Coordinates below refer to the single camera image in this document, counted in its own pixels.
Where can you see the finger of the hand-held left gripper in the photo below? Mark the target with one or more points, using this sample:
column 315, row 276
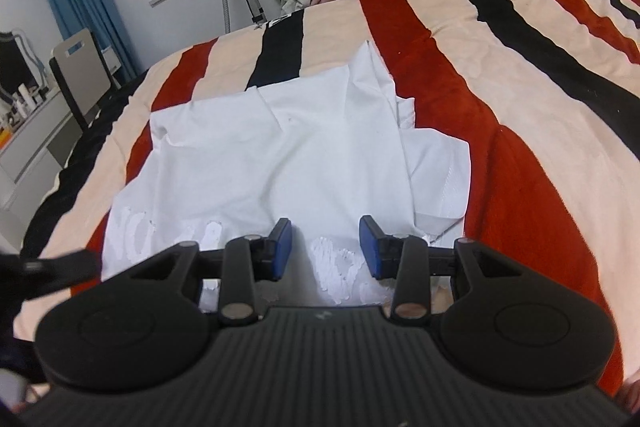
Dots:
column 60, row 269

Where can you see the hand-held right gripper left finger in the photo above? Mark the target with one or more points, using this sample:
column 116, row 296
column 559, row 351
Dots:
column 282, row 252

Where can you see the white t-shirt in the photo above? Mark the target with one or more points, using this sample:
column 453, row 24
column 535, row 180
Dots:
column 300, row 157

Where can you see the group of cosmetic bottles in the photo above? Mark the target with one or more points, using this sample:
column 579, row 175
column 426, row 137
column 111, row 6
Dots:
column 25, row 99

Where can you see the white dresser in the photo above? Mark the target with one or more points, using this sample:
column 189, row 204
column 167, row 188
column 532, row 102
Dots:
column 30, row 137

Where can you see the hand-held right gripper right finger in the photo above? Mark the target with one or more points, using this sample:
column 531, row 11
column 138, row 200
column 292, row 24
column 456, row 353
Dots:
column 370, row 247

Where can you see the red black striped blanket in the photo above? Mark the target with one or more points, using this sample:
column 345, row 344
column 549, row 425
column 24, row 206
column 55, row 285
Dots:
column 525, row 157

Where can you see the black and white chair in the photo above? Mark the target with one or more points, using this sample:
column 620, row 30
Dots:
column 80, row 57

